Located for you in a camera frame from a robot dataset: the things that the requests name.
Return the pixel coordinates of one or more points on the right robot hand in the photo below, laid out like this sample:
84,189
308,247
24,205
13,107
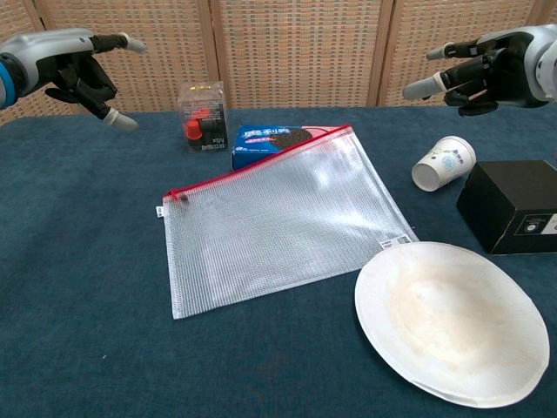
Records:
509,65

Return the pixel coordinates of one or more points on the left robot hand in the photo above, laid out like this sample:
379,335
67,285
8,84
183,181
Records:
56,56

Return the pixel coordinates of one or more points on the clear mesh zipper pouch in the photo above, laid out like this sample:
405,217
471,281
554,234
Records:
270,226

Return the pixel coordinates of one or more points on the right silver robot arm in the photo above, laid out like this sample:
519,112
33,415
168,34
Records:
549,65

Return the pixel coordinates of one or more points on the white paper cup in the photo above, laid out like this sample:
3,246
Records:
448,161

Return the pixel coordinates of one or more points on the black cardboard box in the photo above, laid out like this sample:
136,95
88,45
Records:
500,204

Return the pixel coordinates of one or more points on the clear plastic capsule box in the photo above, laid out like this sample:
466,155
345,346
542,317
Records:
204,102

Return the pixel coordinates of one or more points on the red capsule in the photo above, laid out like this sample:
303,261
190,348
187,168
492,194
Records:
193,130

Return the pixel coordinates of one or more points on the black capsule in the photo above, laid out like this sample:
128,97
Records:
213,126

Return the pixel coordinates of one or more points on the blue table cloth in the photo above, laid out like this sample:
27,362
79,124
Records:
87,261

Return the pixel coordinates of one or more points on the blue Oreo cookie box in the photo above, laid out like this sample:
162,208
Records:
257,143

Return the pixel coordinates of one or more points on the white paper plate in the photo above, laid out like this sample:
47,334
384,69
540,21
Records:
452,322

